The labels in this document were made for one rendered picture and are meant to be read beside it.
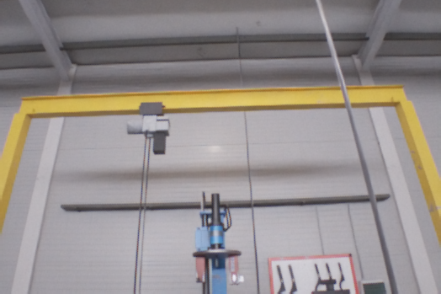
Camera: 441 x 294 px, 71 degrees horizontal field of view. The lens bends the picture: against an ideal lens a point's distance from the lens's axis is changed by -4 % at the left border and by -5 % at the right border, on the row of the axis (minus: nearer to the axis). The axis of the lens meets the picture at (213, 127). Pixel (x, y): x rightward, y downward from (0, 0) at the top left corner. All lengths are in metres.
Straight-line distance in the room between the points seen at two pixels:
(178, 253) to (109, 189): 1.83
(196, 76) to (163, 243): 3.78
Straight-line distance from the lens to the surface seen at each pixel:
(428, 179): 4.45
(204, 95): 4.35
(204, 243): 4.29
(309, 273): 6.13
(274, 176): 6.44
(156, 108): 4.21
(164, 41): 7.41
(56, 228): 6.80
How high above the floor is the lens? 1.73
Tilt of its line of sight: 29 degrees up
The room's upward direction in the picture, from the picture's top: 2 degrees counter-clockwise
